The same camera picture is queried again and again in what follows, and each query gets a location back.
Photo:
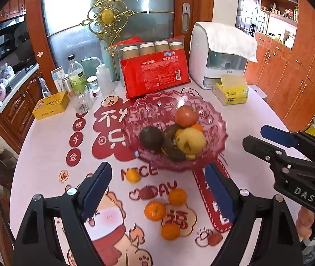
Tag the gold door ornament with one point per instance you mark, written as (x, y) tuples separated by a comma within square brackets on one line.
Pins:
[(107, 16)]

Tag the red paper cup package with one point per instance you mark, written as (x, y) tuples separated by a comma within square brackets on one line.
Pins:
[(154, 72)]

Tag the red apple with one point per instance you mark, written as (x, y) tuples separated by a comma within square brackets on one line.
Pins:
[(186, 115)]

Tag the white squeeze bottle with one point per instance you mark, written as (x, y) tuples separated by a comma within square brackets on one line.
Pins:
[(104, 80)]

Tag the dark wooden entrance door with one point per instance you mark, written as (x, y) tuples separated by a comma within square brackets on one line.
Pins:
[(246, 11)]

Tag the wooden kitchen base cabinet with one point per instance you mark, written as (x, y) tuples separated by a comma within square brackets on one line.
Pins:
[(18, 108)]

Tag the red lychee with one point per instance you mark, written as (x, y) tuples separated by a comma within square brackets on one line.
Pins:
[(214, 238), (146, 192)]

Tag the yellow pear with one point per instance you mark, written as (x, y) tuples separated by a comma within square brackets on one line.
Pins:
[(190, 140)]

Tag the white towel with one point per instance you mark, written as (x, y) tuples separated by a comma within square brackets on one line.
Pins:
[(229, 38)]

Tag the clear drinking glass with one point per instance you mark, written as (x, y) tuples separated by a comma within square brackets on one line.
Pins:
[(80, 102)]

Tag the wooden storage cabinet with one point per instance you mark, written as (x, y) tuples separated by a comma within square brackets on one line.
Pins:
[(293, 88)]

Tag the dark avocado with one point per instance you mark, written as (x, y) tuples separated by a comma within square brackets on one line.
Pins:
[(151, 138)]

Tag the white countertop appliance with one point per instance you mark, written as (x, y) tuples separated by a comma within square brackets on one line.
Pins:
[(199, 61)]

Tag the small metal can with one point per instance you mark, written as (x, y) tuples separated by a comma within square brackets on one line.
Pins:
[(65, 84)]

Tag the white round stool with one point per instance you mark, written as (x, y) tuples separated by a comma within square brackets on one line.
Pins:
[(257, 92)]

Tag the pink glass bowl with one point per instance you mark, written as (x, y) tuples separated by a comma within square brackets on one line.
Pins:
[(213, 141)]

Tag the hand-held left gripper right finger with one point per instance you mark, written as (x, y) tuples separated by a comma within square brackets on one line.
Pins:
[(220, 194)]

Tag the brown banana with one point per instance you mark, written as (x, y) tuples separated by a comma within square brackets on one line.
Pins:
[(171, 149)]

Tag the black range hood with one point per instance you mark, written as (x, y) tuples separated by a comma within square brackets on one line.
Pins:
[(2, 26)]

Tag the small yellow-orange kumquat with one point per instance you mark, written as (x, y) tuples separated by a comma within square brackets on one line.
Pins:
[(133, 176)]

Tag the person's right hand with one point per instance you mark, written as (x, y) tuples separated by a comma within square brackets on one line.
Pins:
[(305, 224)]

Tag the clear plastic bottle green label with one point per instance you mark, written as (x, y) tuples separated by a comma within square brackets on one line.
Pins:
[(77, 77)]

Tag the yellow tissue box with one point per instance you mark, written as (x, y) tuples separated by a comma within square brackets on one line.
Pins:
[(229, 94)]

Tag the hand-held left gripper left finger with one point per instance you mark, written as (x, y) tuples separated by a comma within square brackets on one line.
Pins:
[(96, 191)]

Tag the small glass jar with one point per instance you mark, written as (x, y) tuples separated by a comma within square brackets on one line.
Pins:
[(93, 87)]

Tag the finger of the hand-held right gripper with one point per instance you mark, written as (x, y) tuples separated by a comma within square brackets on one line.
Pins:
[(263, 148), (278, 137)]

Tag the frosted glass sliding door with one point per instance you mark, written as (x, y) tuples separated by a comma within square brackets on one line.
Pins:
[(152, 25)]

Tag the white blue carton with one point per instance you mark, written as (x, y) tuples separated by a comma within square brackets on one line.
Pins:
[(57, 79)]

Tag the yellow tin box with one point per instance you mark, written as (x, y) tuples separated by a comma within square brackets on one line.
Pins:
[(49, 106)]

